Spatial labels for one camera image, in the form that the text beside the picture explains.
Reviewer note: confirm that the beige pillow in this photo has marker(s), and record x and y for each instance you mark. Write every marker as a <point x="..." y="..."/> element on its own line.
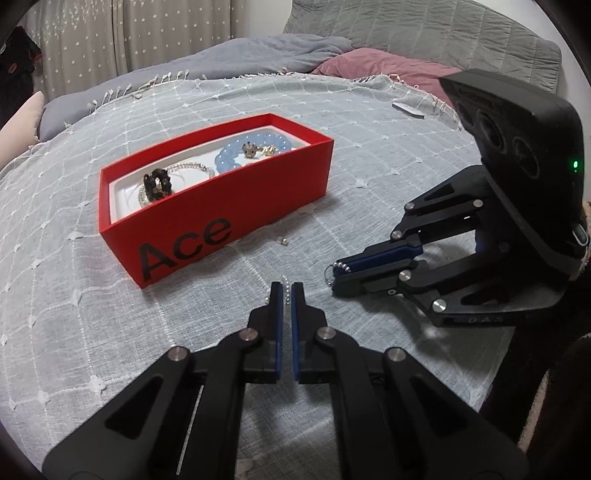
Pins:
<point x="23" y="120"/>

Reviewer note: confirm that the pink pillow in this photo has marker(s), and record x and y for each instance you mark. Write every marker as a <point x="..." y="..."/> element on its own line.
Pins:
<point x="383" y="62"/>

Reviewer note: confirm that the multicoloured gem earring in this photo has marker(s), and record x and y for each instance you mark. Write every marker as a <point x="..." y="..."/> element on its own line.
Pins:
<point x="249" y="150"/>

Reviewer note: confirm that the star-patterned beige curtain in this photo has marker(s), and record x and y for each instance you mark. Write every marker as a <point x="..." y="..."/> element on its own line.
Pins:
<point x="138" y="32"/>

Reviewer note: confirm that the grey duvet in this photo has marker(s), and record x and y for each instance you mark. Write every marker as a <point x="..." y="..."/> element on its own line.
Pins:
<point x="207" y="55"/>

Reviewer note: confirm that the dark hanging garment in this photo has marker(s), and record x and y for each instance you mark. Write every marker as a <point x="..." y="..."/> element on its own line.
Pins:
<point x="14" y="60"/>

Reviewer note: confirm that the red cardboard box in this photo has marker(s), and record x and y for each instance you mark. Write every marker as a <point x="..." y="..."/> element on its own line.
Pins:
<point x="277" y="184"/>

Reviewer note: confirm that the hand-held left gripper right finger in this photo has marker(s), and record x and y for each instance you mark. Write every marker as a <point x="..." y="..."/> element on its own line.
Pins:
<point x="296" y="332"/>

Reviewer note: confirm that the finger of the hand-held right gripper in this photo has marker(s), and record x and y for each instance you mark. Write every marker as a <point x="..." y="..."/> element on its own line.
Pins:
<point x="383" y="256"/>
<point x="369" y="284"/>

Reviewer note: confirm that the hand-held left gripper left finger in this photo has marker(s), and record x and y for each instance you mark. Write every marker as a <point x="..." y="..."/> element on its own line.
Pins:
<point x="278" y="332"/>

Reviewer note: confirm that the grey quilted headboard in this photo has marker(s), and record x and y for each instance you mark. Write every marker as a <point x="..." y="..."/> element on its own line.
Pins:
<point x="438" y="27"/>

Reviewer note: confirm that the gold flower earring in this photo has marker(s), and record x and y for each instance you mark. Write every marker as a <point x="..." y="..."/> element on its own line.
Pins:
<point x="270" y="150"/>

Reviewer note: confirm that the grey checked tasselled blanket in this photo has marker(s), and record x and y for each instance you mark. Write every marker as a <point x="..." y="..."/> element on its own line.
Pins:
<point x="392" y="152"/>

